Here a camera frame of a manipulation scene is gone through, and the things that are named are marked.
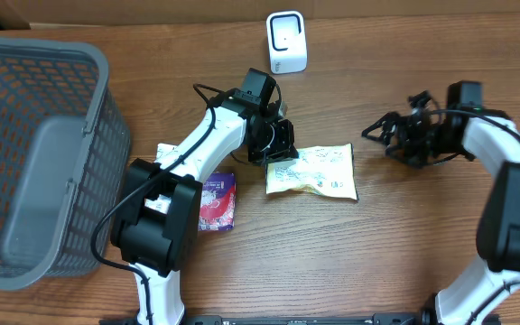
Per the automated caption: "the white gold-capped tube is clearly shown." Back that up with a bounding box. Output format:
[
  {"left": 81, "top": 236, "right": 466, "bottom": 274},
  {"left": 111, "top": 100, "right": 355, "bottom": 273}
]
[{"left": 155, "top": 144, "right": 180, "bottom": 170}]

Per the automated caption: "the white yellow snack bag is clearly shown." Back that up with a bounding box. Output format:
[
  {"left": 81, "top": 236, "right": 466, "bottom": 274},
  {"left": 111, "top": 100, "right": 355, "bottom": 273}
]
[{"left": 265, "top": 144, "right": 358, "bottom": 201}]

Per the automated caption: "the red purple snack packet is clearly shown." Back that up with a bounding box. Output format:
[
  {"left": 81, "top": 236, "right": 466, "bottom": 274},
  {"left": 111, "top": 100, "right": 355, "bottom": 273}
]
[{"left": 199, "top": 172, "right": 236, "bottom": 231}]

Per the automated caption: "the white barcode scanner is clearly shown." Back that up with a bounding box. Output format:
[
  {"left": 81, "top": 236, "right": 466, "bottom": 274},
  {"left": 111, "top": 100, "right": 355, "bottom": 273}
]
[{"left": 265, "top": 11, "right": 308, "bottom": 74}]

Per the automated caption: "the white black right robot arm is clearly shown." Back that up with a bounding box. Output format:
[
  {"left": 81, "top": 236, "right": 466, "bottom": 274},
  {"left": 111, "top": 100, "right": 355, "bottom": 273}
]
[{"left": 361, "top": 80, "right": 520, "bottom": 325}]

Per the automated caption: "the grey plastic basket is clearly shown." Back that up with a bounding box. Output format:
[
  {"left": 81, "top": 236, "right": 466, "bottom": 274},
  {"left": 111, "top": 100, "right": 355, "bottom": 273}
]
[{"left": 0, "top": 37, "right": 131, "bottom": 291}]

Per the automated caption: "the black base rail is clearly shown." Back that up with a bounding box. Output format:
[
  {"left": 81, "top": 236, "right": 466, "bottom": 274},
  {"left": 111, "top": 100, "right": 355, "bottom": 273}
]
[{"left": 101, "top": 311, "right": 501, "bottom": 325}]

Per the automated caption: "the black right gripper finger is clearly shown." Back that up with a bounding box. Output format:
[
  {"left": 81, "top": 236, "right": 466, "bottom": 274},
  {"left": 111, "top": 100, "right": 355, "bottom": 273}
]
[
  {"left": 385, "top": 144, "right": 423, "bottom": 169},
  {"left": 361, "top": 112, "right": 401, "bottom": 145}
]

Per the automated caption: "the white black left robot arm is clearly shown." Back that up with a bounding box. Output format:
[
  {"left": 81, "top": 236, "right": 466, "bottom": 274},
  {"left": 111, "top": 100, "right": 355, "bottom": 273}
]
[{"left": 106, "top": 69, "right": 298, "bottom": 324}]

